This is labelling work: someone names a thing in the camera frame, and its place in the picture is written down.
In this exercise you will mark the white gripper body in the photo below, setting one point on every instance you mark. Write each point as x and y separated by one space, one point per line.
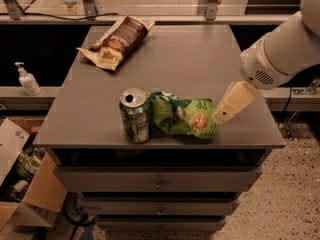
257 65

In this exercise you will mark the grey drawer cabinet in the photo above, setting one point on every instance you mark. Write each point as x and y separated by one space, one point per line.
138 145

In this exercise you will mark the brown chip bag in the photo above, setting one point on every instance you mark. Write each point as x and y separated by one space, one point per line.
118 42

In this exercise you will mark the metal bracket on ledge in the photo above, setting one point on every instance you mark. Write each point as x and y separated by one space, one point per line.
310 89

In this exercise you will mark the white pump bottle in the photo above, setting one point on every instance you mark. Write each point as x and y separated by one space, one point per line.
27 80

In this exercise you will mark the green soda can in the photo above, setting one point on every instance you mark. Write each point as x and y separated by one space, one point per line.
135 112

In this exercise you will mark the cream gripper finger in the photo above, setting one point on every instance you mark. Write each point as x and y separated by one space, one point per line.
238 96

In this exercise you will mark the green rice chip bag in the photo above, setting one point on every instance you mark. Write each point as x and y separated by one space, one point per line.
176 116

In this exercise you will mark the top drawer knob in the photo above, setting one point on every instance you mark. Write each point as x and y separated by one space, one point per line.
159 186

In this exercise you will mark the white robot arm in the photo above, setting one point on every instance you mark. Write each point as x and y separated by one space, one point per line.
274 60

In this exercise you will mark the open cardboard box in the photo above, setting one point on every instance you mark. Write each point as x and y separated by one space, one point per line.
31 195

